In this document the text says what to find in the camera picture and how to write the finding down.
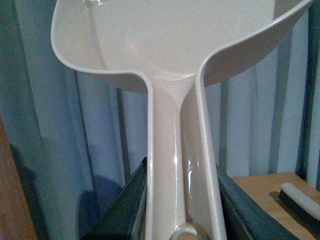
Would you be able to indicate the pink plastic dustpan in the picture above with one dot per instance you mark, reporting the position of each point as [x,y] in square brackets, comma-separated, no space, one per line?
[171,50]

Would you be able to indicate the wooden nightstand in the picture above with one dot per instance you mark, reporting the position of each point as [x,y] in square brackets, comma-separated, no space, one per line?
[265,189]

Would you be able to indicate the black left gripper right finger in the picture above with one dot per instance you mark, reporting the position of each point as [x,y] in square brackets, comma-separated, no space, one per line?
[244,218]

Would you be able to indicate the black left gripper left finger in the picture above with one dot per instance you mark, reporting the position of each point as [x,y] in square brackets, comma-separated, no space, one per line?
[124,219]

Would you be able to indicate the white handled black brush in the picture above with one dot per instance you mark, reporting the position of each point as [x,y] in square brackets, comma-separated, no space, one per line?
[303,208]

